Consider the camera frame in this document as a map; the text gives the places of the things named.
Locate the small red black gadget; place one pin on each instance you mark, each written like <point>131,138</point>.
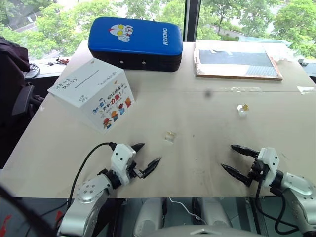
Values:
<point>62,60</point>

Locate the black window frame post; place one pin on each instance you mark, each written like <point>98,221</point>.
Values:
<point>192,19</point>

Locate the black office chair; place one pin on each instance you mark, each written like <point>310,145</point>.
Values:
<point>14,86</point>

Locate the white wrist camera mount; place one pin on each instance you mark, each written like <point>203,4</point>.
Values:
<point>270,163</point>
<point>121,158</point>

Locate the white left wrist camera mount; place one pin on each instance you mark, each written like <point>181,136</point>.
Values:
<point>121,158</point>

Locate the crumpled clear plastic wrap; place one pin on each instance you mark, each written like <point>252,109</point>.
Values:
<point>284,50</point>

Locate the white cardboard donation box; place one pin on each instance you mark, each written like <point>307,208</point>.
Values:
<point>98,98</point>

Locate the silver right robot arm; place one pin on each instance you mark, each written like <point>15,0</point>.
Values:
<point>300,195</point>

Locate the grey rounded robot leg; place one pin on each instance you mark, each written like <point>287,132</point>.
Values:
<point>214,212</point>
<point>148,217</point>

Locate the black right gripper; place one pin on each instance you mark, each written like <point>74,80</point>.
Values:
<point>258,171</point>

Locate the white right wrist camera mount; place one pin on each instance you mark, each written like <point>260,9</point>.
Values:
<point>270,163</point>

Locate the blue black padded cushion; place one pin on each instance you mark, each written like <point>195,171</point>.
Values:
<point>135,37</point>

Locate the small black device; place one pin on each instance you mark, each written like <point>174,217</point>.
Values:
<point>303,61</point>

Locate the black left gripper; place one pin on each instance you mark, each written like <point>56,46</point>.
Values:
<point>134,170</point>

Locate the wooden framed dark board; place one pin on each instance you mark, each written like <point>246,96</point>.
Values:
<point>237,61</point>

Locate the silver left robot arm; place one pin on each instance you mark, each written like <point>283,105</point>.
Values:
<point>89,197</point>

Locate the grey robot torso top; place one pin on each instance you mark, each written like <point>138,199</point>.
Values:
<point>205,232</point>

